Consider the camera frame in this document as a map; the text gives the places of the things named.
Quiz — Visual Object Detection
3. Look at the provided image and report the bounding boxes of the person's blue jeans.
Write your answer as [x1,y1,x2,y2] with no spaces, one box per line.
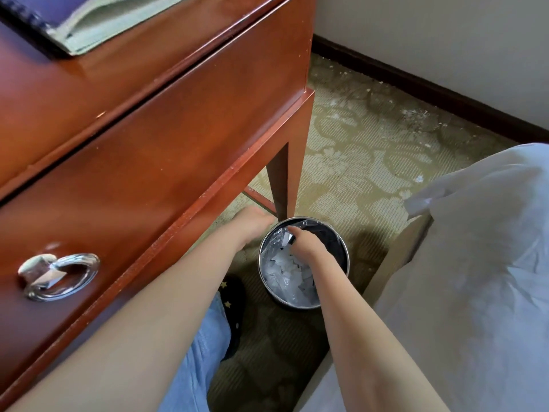
[156,291,232,412]

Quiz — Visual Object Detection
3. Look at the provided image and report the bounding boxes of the person's left hand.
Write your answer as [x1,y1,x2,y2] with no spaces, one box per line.
[231,205,277,249]

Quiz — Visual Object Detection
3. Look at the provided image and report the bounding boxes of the brown wooden desk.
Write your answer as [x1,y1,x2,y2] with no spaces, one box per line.
[0,0,317,410]

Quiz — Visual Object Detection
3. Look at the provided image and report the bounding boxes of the metal drawer handle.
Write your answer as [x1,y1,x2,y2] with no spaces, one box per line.
[17,252,102,303]

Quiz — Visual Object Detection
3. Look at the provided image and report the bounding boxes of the person's right forearm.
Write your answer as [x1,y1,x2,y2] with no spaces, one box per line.
[308,257,451,412]

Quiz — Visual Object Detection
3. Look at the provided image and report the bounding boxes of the purple spiral notebook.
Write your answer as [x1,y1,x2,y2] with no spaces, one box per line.
[0,0,194,57]

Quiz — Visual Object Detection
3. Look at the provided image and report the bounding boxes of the small round trash bin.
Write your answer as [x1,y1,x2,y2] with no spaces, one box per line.
[257,216,351,311]

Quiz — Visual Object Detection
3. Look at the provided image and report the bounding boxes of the person's right hand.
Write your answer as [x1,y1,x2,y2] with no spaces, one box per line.
[286,225,331,267]

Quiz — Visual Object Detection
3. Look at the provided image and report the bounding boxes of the clear plastic bin liner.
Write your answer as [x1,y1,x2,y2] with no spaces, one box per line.
[259,217,349,308]

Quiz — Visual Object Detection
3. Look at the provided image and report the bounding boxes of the person's left forearm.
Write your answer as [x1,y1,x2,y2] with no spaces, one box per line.
[6,227,254,412]

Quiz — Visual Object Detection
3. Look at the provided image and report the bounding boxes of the white bed sheet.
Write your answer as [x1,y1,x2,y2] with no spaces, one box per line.
[296,142,549,412]

